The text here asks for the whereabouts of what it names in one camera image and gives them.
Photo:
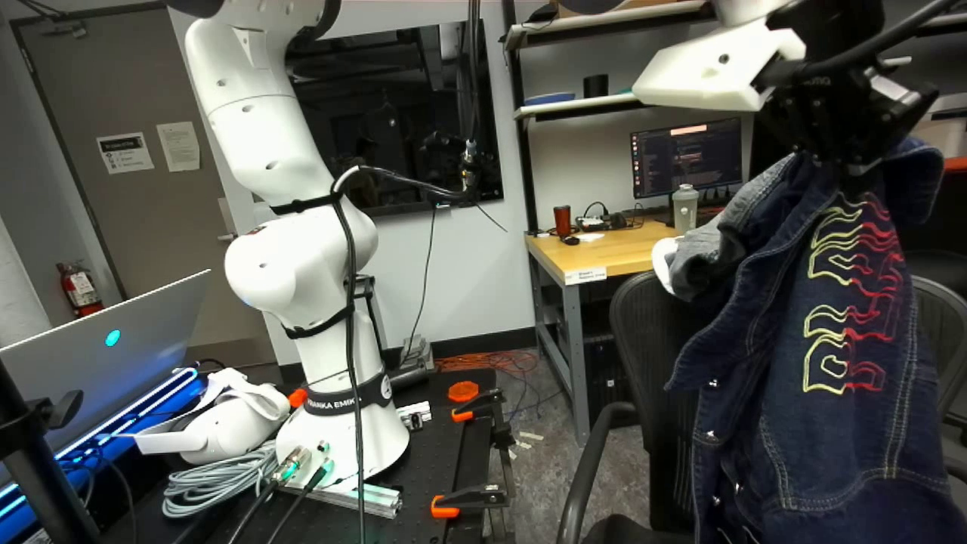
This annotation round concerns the wooden desk with metal legs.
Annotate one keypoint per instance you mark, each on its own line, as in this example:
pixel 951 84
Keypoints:
pixel 605 252

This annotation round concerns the silver laptop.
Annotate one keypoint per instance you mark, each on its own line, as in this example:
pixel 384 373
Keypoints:
pixel 102 373

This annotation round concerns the dark red cup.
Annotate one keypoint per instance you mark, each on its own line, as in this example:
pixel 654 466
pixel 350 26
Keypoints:
pixel 562 219

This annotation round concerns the blue denim jacket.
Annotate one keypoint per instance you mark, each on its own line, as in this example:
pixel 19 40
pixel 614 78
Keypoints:
pixel 826 403

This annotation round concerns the black mesh office chair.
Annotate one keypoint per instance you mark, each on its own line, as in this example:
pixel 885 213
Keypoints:
pixel 644 344

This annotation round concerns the paper sign with black label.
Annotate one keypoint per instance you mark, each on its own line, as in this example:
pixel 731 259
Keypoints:
pixel 124 154

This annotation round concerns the plain white paper sign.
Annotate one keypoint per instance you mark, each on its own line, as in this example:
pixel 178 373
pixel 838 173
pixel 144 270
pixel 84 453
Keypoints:
pixel 178 147

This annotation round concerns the red fire extinguisher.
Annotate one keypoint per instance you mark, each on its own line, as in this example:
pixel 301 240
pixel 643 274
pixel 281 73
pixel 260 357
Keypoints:
pixel 79 290

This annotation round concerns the lit computer monitor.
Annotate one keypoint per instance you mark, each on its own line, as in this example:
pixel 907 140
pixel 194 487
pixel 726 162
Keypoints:
pixel 690 159

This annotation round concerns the black metal shelving unit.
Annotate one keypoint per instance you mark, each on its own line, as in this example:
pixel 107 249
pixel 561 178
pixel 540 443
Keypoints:
pixel 585 102

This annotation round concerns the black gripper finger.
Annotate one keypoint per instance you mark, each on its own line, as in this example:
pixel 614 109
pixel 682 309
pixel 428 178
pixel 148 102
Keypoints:
pixel 855 179

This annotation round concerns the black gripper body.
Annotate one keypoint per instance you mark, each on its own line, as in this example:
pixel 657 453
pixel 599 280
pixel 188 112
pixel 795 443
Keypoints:
pixel 848 81

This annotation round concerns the large black wall screen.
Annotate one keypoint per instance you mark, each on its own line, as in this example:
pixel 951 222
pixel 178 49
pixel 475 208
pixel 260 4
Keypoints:
pixel 404 109

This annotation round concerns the white plastic bottle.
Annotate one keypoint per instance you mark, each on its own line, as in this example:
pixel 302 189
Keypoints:
pixel 684 210

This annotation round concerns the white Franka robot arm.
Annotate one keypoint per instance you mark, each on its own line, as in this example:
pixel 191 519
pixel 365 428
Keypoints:
pixel 260 109

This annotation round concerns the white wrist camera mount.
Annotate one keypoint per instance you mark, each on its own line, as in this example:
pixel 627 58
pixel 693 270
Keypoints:
pixel 706 72

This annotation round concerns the orange black bar clamp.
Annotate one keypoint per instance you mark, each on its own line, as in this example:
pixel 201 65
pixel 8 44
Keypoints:
pixel 468 395
pixel 463 499

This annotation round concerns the grey door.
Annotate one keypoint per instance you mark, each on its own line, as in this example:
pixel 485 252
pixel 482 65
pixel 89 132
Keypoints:
pixel 132 231

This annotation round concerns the power strip with green plugs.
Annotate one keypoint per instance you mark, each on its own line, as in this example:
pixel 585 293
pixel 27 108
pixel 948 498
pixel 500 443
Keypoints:
pixel 337 487

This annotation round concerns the black camera stand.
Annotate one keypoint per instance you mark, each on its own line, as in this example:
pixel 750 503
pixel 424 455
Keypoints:
pixel 40 486

